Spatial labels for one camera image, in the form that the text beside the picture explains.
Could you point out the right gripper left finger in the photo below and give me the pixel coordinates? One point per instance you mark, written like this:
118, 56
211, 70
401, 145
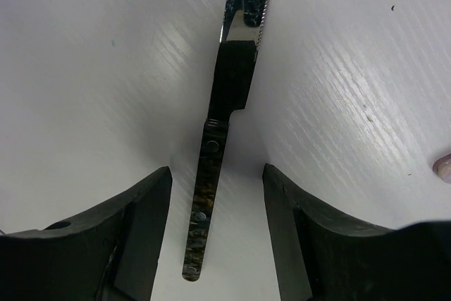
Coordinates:
108, 252

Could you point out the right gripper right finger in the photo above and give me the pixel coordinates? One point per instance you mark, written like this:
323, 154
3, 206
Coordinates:
322, 253

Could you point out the metal knife black handle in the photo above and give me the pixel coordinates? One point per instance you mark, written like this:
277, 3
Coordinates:
240, 39

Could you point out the pink plastic knife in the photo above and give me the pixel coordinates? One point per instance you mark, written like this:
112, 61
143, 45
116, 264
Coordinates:
442, 168

